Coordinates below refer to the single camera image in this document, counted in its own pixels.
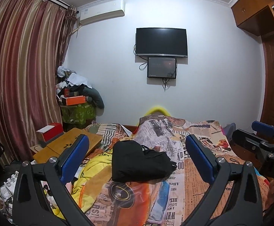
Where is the yellow headboard object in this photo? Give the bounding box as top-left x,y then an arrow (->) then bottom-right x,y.
145,106 -> 171,116

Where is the clutter of papers and cables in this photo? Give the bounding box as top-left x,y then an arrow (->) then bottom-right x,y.
0,170 -> 19,224

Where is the red striped curtain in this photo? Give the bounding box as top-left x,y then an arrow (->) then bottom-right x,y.
0,0 -> 77,164

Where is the green patterned storage box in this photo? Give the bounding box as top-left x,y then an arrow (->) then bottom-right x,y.
60,103 -> 96,124

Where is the newspaper car print bedsheet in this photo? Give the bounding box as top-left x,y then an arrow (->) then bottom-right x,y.
80,114 -> 272,226

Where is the white air conditioner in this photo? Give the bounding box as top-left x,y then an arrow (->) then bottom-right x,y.
77,0 -> 125,26

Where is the striped pillow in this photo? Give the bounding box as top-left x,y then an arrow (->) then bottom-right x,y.
83,124 -> 129,151

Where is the orange shoe box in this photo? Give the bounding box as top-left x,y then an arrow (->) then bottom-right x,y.
64,95 -> 86,106

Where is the wooden lap desk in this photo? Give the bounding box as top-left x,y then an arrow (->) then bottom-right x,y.
33,128 -> 103,163

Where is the pile of clothes on box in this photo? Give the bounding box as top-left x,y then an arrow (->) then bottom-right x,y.
56,66 -> 105,109

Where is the red white box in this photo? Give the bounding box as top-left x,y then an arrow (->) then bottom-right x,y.
36,122 -> 63,142

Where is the black zip hoodie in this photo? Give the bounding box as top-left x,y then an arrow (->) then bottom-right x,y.
111,140 -> 177,183

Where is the large black wall television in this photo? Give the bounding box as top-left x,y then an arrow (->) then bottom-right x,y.
135,27 -> 187,58

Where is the small black wall monitor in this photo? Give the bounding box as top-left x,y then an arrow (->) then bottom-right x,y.
147,57 -> 177,79

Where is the yellow blanket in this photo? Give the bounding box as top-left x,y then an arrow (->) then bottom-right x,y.
45,149 -> 114,219

